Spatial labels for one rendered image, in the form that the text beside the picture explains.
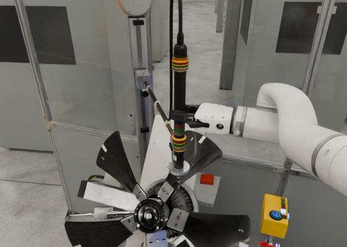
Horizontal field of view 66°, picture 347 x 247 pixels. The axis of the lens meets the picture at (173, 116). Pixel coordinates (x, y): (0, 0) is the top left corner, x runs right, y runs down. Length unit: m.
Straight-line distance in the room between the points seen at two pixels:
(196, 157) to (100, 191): 0.49
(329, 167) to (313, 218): 1.48
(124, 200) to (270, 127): 0.75
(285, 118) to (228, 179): 1.22
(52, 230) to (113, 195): 1.55
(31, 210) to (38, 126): 1.00
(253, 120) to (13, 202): 2.77
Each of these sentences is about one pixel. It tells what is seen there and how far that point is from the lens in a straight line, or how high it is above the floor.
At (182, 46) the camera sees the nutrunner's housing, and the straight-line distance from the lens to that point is 0.70.
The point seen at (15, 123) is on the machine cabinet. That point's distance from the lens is 3.67.
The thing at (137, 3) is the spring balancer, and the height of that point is 1.87.
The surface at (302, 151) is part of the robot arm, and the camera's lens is 0.53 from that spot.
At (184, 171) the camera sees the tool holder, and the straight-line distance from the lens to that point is 0.86.
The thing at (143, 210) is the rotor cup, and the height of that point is 1.23.
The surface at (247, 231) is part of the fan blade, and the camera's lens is 1.07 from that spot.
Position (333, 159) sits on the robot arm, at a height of 1.74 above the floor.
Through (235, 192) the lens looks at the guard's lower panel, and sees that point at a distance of 1.86.
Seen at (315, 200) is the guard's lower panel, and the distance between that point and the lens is 1.85.
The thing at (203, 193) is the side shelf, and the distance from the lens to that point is 1.63.
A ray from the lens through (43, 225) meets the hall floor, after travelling 2.83.
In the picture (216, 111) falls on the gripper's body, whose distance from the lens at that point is 0.73.
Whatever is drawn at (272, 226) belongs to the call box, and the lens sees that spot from 1.30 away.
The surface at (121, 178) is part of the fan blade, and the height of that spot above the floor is 1.25.
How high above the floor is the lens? 1.99
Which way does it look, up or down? 28 degrees down
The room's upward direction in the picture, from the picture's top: straight up
